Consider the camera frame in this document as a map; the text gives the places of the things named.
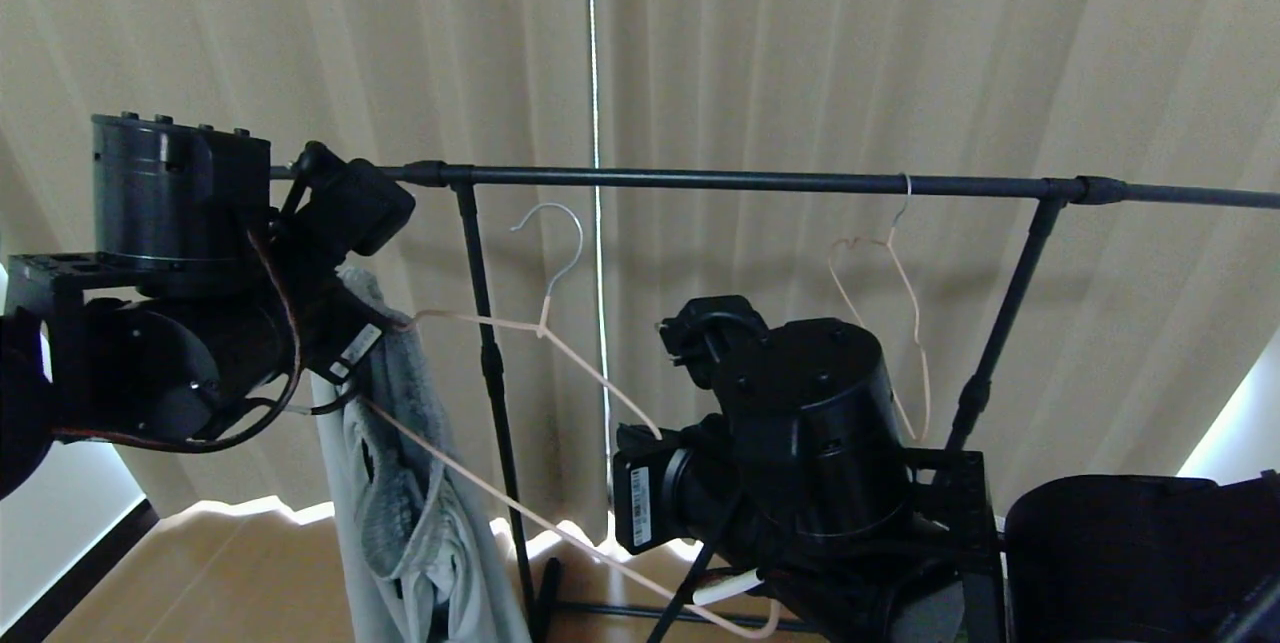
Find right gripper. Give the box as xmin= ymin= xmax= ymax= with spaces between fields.
xmin=610 ymin=413 xmax=763 ymax=558

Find pale grey shorts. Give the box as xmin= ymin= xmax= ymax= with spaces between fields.
xmin=308 ymin=268 xmax=533 ymax=643

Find black clothes rack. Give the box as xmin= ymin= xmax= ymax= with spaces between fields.
xmin=270 ymin=161 xmax=1280 ymax=643

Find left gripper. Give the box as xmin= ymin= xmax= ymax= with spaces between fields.
xmin=85 ymin=271 xmax=398 ymax=446

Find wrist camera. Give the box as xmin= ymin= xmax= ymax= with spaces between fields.
xmin=655 ymin=295 xmax=773 ymax=391
xmin=270 ymin=141 xmax=418 ymax=261

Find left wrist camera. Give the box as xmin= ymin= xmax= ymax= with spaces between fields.
xmin=270 ymin=141 xmax=418 ymax=261

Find beige curtain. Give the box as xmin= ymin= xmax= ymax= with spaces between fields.
xmin=0 ymin=0 xmax=1280 ymax=546

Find pink clothes hanger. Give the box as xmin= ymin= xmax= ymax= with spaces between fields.
xmin=358 ymin=203 xmax=783 ymax=642
xmin=826 ymin=173 xmax=935 ymax=444

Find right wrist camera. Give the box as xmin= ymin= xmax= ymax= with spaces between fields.
xmin=655 ymin=295 xmax=773 ymax=391

